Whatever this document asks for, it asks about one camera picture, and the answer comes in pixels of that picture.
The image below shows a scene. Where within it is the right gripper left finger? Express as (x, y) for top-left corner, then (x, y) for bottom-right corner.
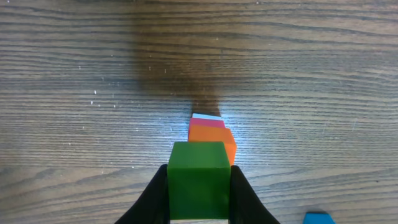
(114, 164), (171, 224)

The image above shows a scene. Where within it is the red cube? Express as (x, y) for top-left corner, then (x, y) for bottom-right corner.
(188, 117), (226, 141)

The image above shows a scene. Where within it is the white cube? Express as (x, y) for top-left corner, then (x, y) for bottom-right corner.
(192, 113), (223, 121)

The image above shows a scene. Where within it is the blue cube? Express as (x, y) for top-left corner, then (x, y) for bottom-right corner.
(303, 212), (336, 224)

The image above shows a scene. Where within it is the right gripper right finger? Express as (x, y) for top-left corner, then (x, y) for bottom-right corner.
(229, 164), (280, 224)

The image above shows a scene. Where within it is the orange cube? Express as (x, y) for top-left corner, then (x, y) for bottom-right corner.
(188, 124), (238, 166)

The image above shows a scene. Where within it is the green cube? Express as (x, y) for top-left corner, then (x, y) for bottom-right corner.
(167, 141), (231, 221)

